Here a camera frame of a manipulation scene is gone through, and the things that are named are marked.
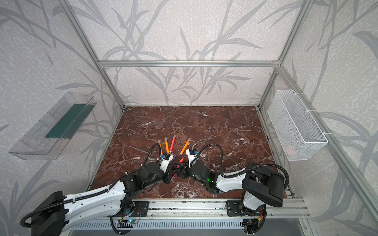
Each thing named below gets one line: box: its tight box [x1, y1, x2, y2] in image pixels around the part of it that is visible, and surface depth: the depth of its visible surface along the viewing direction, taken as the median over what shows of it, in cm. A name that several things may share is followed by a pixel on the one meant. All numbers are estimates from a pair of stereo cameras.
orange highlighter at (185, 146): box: [179, 137, 191, 155], surface depth 98 cm
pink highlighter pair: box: [169, 134, 177, 153], surface depth 100 cm
